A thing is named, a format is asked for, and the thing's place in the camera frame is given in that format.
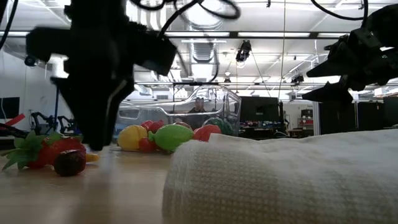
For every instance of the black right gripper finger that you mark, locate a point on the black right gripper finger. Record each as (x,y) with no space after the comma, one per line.
(332,93)
(335,66)

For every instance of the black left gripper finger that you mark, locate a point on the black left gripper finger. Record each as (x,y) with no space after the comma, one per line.
(90,112)
(119,99)

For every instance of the yellow toy lemon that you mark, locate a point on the yellow toy lemon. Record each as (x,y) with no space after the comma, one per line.
(132,137)

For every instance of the small yellow toy banana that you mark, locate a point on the small yellow toy banana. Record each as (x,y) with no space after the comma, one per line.
(92,157)

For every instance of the toy strawberry with big leaves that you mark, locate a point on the toy strawberry with big leaves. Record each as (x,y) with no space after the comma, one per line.
(60,148)

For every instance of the dark red toy cherry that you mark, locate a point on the dark red toy cherry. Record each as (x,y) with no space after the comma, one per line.
(70,162)

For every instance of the green toy lime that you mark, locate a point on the green toy lime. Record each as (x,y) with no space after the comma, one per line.
(171,137)

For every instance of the pink toy peach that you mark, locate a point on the pink toy peach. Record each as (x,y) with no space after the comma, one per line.
(183,124)

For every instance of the round red toy fruit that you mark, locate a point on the round red toy fruit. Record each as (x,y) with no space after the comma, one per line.
(206,133)

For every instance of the clear plastic tupperware container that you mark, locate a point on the clear plastic tupperware container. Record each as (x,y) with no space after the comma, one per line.
(230,105)

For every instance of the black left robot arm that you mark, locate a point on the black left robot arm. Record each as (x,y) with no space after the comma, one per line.
(96,12)

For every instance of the black partition panels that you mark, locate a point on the black partition panels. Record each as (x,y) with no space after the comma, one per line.
(342,116)

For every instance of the shelf with red bins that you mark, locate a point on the shelf with red bins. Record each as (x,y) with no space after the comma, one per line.
(306,119)

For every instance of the black ceiling spotlight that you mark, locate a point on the black ceiling spotlight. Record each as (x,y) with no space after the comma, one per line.
(297,79)
(29,61)

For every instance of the black background robot arms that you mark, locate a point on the black background robot arms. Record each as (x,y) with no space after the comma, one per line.
(38,119)

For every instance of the red bar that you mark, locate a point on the red bar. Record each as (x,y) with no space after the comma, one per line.
(15,119)

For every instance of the white waffle dish towel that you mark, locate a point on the white waffle dish towel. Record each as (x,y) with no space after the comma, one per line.
(280,180)

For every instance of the black overhead crossbar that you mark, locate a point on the black overhead crossbar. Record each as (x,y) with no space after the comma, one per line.
(233,34)

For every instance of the dark wall screen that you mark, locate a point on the dark wall screen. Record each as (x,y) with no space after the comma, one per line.
(9,107)

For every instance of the black hanging camera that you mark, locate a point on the black hanging camera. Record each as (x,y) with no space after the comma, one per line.
(243,53)

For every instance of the silver ventilation duct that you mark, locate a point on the silver ventilation duct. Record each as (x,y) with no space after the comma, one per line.
(202,51)

